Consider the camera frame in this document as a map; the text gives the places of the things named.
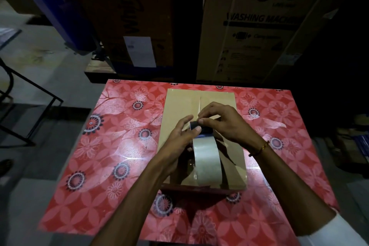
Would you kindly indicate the person's left forearm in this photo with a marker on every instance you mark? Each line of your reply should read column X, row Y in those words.
column 135, row 205

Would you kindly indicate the small open cardboard box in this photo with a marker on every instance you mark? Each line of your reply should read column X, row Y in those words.
column 353, row 147

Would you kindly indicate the wooden pallet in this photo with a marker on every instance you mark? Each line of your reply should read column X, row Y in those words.
column 96, row 71

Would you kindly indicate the person's right thumb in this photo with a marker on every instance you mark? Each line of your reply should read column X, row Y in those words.
column 210, row 125

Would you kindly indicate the clear packing tape roll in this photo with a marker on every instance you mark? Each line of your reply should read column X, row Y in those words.
column 207, row 159

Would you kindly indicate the white sleeve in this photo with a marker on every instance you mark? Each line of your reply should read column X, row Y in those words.
column 334, row 232

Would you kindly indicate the person's right hand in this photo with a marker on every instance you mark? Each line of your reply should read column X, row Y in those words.
column 230, row 123

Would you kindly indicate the person's left thumb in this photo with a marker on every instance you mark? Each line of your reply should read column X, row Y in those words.
column 193, row 132

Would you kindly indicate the brown cardboard box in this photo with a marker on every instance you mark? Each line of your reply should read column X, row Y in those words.
column 178, row 104

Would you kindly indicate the person's left hand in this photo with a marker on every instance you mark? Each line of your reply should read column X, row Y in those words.
column 173, row 147

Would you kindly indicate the large printed appliance carton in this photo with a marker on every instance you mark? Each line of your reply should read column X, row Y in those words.
column 259, row 32

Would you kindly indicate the large white paper label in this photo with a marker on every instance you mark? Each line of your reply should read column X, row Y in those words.
column 139, row 51

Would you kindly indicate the person's right forearm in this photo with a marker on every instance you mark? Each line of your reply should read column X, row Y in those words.
column 291, row 185

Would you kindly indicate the blue plastic bin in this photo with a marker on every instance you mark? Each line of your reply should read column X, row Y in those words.
column 57, row 6

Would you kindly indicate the black metal frame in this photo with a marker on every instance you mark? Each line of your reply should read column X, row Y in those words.
column 28, row 84

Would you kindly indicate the red floral tablecloth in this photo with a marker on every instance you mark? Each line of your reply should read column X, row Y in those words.
column 95, row 150

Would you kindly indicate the large dark cardboard carton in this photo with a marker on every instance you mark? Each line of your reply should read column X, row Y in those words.
column 115, row 15

